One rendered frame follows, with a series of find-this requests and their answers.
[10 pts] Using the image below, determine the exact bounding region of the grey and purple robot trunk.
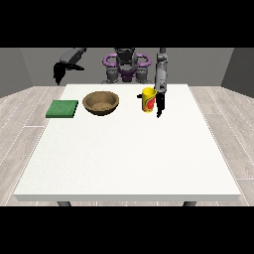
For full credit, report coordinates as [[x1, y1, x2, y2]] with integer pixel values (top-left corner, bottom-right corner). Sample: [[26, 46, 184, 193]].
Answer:
[[101, 48, 153, 85]]

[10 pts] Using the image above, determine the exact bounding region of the brown wooden bowl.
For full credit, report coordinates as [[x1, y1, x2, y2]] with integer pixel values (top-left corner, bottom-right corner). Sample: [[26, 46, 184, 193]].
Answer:
[[81, 90, 120, 116]]

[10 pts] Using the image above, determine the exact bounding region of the green square pad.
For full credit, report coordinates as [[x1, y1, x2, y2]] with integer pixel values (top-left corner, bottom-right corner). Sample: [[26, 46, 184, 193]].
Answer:
[[45, 99, 79, 119]]

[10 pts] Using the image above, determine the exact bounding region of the yellow cup with melon print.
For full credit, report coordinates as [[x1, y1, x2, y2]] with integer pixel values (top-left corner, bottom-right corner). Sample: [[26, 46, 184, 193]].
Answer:
[[141, 86, 158, 114]]

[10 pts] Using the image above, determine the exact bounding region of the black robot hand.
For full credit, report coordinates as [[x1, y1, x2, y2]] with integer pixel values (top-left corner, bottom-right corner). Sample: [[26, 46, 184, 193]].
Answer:
[[53, 61, 85, 86], [136, 90, 167, 119]]

